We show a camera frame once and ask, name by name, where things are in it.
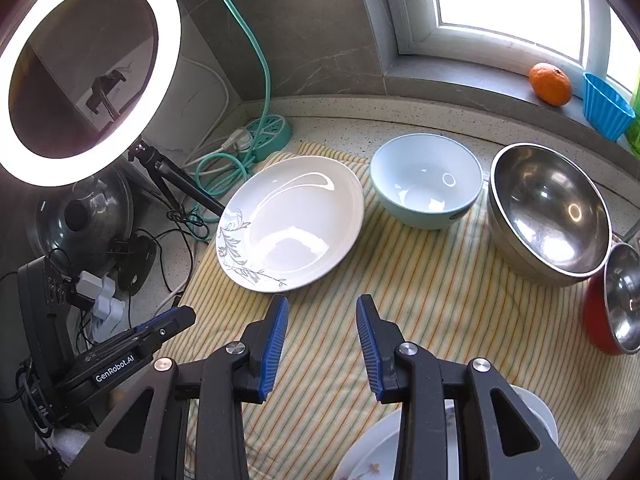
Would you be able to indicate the white plate pink flower print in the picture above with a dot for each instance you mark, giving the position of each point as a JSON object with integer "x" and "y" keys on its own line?
{"x": 370, "y": 445}

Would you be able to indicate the large stainless steel bowl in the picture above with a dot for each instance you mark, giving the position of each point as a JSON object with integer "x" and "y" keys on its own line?
{"x": 545, "y": 210}

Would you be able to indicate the striped yellow cloth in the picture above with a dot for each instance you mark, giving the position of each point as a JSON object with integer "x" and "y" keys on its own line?
{"x": 450, "y": 310}

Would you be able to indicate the white plug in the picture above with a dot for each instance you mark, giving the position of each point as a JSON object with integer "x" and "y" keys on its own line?
{"x": 235, "y": 139}

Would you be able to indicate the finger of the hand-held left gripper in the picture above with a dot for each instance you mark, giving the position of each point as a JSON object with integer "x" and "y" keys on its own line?
{"x": 165, "y": 327}

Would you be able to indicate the orange mandarin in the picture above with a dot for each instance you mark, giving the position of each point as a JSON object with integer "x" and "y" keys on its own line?
{"x": 550, "y": 83}

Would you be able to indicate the light blue ceramic bowl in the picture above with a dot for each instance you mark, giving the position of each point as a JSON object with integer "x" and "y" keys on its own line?
{"x": 425, "y": 180}

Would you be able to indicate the white framed window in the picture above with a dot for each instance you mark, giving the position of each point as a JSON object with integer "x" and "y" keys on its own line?
{"x": 420, "y": 10}

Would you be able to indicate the white plate grey leaf print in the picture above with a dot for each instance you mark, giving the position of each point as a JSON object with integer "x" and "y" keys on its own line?
{"x": 295, "y": 220}

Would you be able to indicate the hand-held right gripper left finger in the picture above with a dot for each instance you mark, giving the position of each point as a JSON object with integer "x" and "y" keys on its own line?
{"x": 274, "y": 345}

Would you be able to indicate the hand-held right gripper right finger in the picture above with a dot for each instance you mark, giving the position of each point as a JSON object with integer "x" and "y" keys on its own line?
{"x": 367, "y": 345}

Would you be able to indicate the white power strip with adapters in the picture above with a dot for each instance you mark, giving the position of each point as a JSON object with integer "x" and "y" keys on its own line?
{"x": 105, "y": 305}

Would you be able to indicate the white cloth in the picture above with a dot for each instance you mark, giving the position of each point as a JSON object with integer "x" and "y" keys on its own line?
{"x": 75, "y": 452}

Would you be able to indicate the green dish soap bottle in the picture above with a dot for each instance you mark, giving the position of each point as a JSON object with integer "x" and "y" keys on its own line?
{"x": 636, "y": 135}

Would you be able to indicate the small red steel bowl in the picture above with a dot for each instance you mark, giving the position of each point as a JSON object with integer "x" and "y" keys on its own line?
{"x": 620, "y": 300}

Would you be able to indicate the black tripod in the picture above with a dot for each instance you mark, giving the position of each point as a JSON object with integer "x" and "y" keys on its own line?
{"x": 145, "y": 155}

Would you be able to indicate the metal pot lid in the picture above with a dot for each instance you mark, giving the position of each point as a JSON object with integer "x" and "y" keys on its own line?
{"x": 100, "y": 200}

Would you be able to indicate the blue fluted silicone cup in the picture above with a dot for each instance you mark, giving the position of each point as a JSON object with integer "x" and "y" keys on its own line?
{"x": 607, "y": 107}

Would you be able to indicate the green power strip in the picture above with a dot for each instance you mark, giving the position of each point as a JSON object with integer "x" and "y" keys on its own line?
{"x": 267, "y": 135}

